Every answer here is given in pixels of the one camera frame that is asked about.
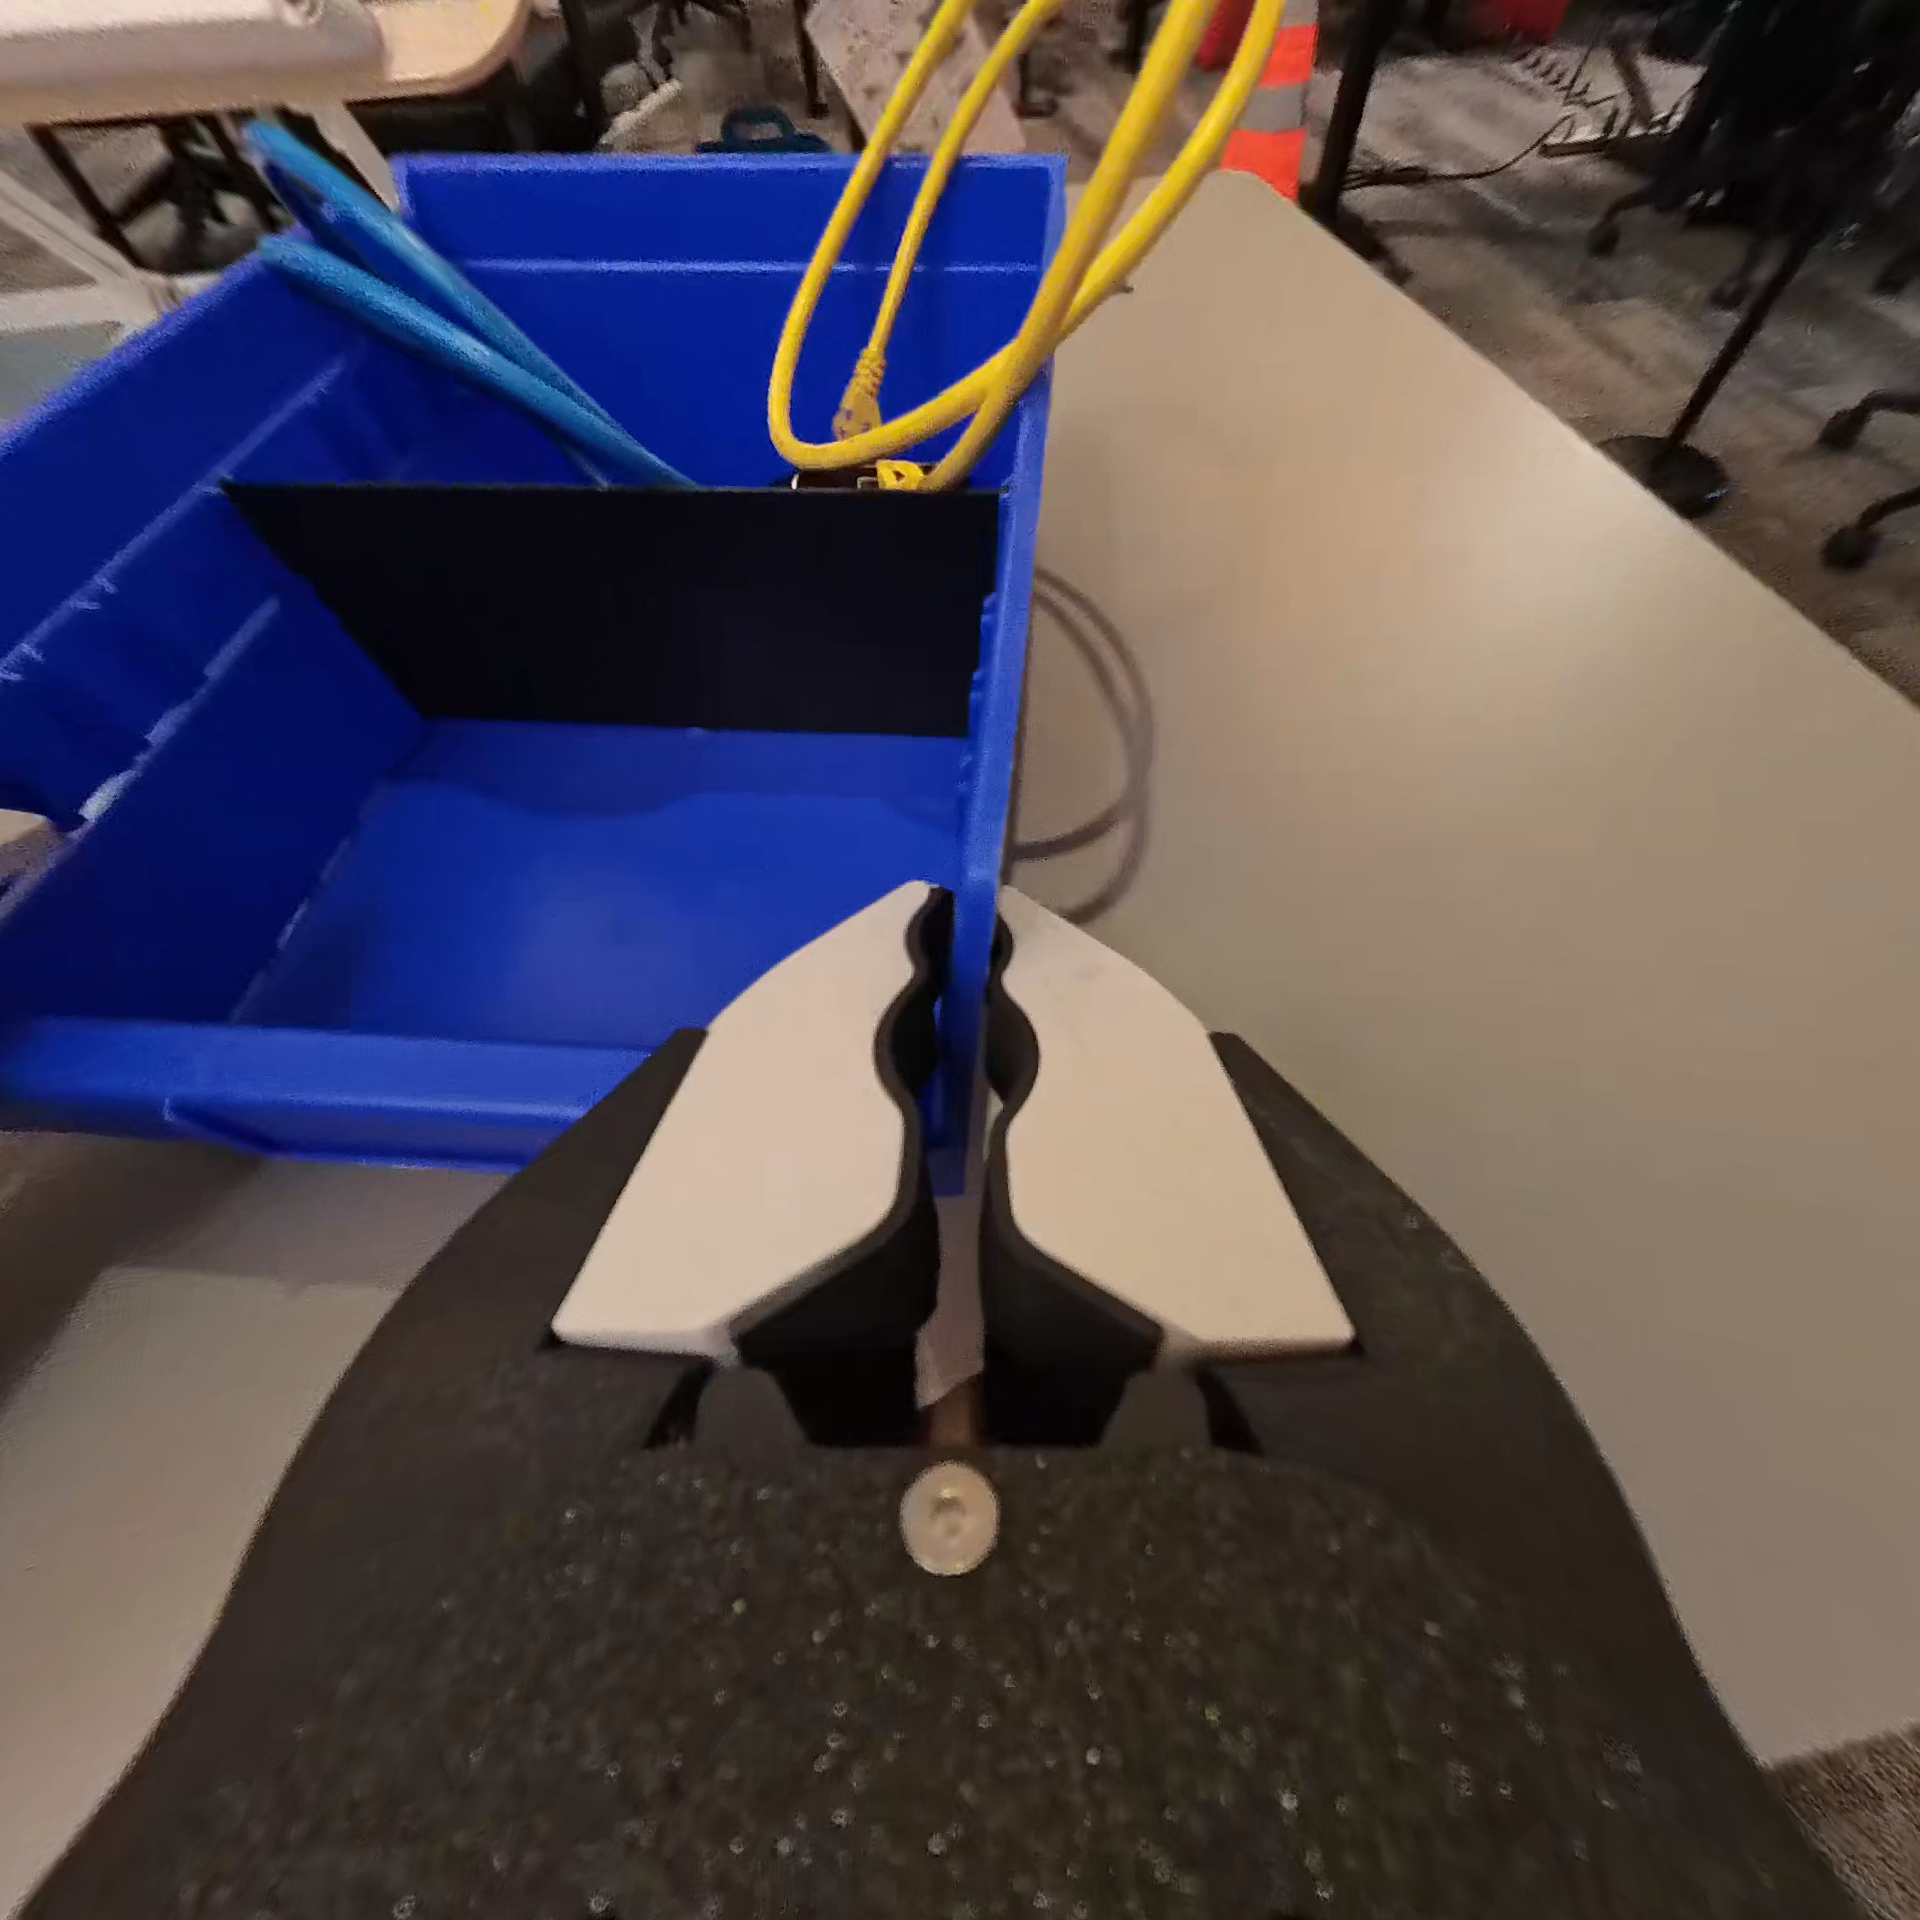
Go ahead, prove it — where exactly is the blue plastic bin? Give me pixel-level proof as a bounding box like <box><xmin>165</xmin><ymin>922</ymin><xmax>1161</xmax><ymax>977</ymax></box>
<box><xmin>0</xmin><ymin>151</ymin><xmax>1069</xmax><ymax>1175</ymax></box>

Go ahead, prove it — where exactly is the black round stand base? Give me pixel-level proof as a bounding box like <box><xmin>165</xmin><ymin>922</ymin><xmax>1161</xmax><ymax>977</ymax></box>
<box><xmin>1598</xmin><ymin>431</ymin><xmax>1730</xmax><ymax>519</ymax></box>

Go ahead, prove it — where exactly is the orange traffic cone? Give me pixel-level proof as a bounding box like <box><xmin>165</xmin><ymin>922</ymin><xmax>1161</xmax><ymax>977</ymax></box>
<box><xmin>1215</xmin><ymin>0</ymin><xmax>1321</xmax><ymax>202</ymax></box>

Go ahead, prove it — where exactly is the yellow ethernet cable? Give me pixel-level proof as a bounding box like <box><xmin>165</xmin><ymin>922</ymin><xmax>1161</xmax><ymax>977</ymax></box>
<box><xmin>769</xmin><ymin>0</ymin><xmax>1289</xmax><ymax>494</ymax></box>

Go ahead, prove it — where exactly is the black bin divider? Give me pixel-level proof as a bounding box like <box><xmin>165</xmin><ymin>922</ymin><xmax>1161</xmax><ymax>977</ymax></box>
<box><xmin>221</xmin><ymin>482</ymin><xmax>1002</xmax><ymax>740</ymax></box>

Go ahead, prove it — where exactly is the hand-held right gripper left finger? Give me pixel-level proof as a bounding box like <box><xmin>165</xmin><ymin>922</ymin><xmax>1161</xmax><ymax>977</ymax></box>
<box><xmin>550</xmin><ymin>881</ymin><xmax>953</xmax><ymax>1448</ymax></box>

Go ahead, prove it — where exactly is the blue ethernet cable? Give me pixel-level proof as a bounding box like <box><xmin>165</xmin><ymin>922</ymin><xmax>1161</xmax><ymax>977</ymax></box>
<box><xmin>243</xmin><ymin>118</ymin><xmax>699</xmax><ymax>488</ymax></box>

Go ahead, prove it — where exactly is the white mounting bar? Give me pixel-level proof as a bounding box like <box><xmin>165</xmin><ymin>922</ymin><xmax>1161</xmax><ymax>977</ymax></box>
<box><xmin>0</xmin><ymin>0</ymin><xmax>385</xmax><ymax>84</ymax></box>

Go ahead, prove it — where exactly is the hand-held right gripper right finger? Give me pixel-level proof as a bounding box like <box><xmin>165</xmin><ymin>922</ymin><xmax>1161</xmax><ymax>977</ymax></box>
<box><xmin>983</xmin><ymin>885</ymin><xmax>1361</xmax><ymax>1448</ymax></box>

